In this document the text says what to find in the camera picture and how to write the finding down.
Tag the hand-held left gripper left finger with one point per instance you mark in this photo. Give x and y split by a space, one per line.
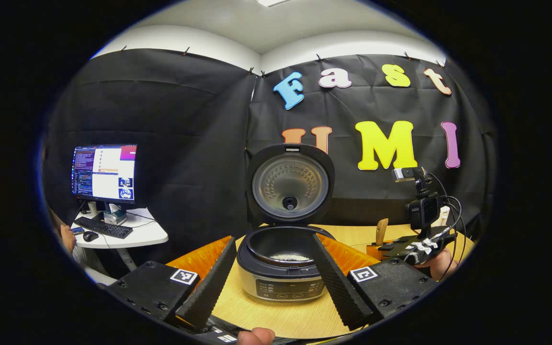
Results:
209 282

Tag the black backdrop cloth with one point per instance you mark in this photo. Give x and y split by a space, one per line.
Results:
185 143

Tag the black keyboard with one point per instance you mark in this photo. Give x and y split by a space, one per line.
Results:
103 227

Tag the small greenish box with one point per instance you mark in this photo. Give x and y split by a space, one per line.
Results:
114 215

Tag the computer monitor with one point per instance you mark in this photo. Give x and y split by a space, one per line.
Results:
106 172

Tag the white side desk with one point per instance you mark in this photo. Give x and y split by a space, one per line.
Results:
144 235

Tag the dark lidded silver rice cooker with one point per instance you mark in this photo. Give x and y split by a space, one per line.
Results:
290 187

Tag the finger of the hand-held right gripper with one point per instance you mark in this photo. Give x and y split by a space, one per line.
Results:
391 249

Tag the black computer mouse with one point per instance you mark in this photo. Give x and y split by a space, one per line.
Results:
90 236

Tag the white rice heap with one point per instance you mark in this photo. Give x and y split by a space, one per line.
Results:
290 258

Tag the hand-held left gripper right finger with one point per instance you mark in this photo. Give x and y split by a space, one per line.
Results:
338 282

